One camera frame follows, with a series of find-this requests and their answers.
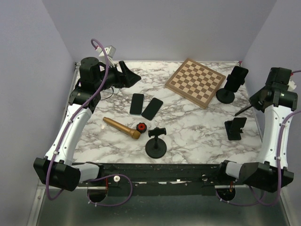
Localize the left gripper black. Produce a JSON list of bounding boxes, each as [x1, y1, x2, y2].
[[95, 60, 141, 91]]

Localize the black phone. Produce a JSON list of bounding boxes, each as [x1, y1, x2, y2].
[[225, 66, 249, 93], [142, 97, 163, 121], [231, 117, 247, 134]]

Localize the teal smartphone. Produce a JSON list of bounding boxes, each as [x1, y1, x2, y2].
[[129, 93, 144, 115]]

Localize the black round-base phone stand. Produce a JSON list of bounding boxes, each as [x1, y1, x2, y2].
[[145, 127, 167, 159]]

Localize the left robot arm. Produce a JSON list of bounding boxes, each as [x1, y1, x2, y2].
[[33, 57, 141, 191]]

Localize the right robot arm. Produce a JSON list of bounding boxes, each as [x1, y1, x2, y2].
[[216, 67, 298, 193]]

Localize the silver phone stand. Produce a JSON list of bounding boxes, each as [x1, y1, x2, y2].
[[108, 87, 120, 94]]

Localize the black folding phone stand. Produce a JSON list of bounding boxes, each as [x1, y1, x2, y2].
[[224, 121, 241, 141]]

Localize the black back round-base stand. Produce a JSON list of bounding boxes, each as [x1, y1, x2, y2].
[[216, 83, 235, 104]]

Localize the wooden chessboard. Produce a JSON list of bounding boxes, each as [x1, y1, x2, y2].
[[165, 58, 226, 109]]

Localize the black red knob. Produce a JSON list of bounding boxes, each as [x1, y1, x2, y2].
[[136, 122, 147, 133]]

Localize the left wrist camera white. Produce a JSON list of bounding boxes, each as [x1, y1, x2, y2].
[[95, 45, 116, 67]]

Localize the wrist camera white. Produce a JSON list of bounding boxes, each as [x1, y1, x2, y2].
[[95, 45, 116, 67], [288, 72, 297, 91]]

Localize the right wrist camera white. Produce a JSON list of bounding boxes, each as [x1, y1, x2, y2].
[[288, 72, 297, 91]]

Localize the black front table rail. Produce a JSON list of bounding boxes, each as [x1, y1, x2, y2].
[[77, 162, 236, 196]]

